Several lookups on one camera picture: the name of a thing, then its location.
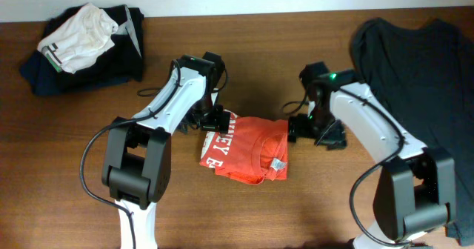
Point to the dark teal t-shirt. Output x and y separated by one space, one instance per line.
424 78

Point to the folded white garment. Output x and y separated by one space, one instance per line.
78 42

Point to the folded black garment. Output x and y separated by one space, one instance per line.
121 63

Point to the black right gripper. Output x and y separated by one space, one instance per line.
301 127

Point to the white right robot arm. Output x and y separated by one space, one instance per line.
416 187

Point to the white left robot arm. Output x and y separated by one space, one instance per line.
137 163

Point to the orange t-shirt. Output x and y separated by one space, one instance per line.
253 150

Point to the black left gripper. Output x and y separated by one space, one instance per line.
215 121

